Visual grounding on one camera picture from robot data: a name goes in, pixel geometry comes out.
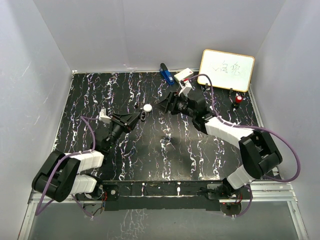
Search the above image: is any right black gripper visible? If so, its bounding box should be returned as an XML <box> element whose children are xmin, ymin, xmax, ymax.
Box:
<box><xmin>155</xmin><ymin>91</ymin><xmax>196</xmax><ymax>119</ymax></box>

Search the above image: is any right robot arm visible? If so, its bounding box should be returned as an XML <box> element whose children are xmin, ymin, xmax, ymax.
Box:
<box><xmin>155</xmin><ymin>92</ymin><xmax>283</xmax><ymax>199</ymax></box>

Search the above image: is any blue stapler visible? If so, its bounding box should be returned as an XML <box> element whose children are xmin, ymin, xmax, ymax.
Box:
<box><xmin>159</xmin><ymin>62</ymin><xmax>175</xmax><ymax>85</ymax></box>

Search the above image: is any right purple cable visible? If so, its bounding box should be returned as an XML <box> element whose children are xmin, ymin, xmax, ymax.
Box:
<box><xmin>186</xmin><ymin>74</ymin><xmax>301</xmax><ymax>217</ymax></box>

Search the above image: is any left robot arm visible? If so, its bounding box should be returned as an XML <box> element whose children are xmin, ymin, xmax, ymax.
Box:
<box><xmin>31</xmin><ymin>109</ymin><xmax>147</xmax><ymax>203</ymax></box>

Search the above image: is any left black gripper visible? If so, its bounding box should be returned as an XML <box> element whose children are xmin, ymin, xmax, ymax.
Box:
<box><xmin>106</xmin><ymin>112</ymin><xmax>141</xmax><ymax>150</ymax></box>

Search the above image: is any whiteboard left black stand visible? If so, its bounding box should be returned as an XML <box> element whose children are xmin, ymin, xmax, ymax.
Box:
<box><xmin>203</xmin><ymin>83</ymin><xmax>211</xmax><ymax>91</ymax></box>

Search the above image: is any small whiteboard yellow frame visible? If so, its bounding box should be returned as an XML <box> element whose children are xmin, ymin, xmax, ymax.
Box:
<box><xmin>197</xmin><ymin>49</ymin><xmax>255</xmax><ymax>93</ymax></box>

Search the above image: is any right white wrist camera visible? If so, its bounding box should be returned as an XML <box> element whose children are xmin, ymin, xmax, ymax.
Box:
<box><xmin>178</xmin><ymin>78</ymin><xmax>192</xmax><ymax>96</ymax></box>

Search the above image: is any white staple box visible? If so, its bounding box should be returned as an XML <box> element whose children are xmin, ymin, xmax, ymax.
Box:
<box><xmin>174</xmin><ymin>68</ymin><xmax>194</xmax><ymax>83</ymax></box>

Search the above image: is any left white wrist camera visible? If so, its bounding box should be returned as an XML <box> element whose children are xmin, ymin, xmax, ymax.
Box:
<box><xmin>98</xmin><ymin>108</ymin><xmax>112</xmax><ymax>124</ymax></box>

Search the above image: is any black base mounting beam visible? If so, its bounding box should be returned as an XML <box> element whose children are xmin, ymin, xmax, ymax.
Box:
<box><xmin>74</xmin><ymin>179</ymin><xmax>253</xmax><ymax>213</ymax></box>

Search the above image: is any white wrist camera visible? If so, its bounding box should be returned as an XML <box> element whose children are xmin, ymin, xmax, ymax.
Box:
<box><xmin>98</xmin><ymin>108</ymin><xmax>112</xmax><ymax>124</ymax></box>
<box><xmin>178</xmin><ymin>78</ymin><xmax>192</xmax><ymax>96</ymax></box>

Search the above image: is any aluminium rail frame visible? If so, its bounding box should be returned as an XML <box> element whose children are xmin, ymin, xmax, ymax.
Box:
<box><xmin>17</xmin><ymin>69</ymin><xmax>311</xmax><ymax>240</ymax></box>

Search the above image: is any white earbud charging case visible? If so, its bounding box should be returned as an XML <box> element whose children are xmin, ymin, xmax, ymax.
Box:
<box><xmin>142</xmin><ymin>104</ymin><xmax>153</xmax><ymax>113</ymax></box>

